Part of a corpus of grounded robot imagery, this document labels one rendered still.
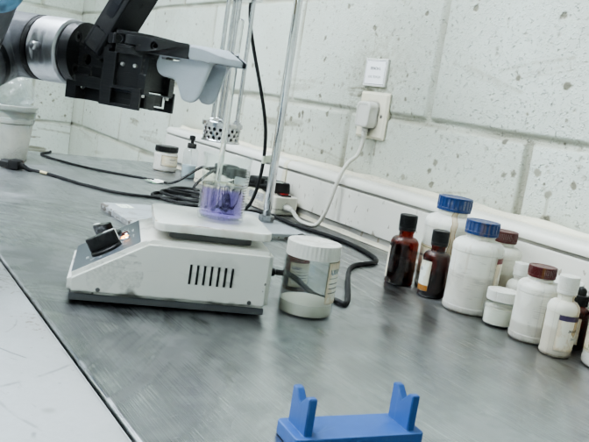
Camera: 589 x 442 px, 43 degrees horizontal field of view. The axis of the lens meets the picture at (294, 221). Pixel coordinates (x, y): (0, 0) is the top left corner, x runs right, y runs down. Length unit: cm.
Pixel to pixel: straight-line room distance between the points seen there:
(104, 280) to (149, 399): 22
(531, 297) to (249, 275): 31
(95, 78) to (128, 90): 5
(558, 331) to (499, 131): 43
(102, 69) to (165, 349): 33
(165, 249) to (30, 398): 25
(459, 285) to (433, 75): 47
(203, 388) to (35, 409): 13
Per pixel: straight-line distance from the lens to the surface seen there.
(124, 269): 75
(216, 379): 60
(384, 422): 55
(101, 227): 83
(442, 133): 126
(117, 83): 84
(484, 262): 93
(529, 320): 87
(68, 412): 53
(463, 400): 66
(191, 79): 80
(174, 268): 75
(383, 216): 128
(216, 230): 75
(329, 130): 151
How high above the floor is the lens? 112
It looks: 9 degrees down
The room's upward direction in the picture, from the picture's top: 9 degrees clockwise
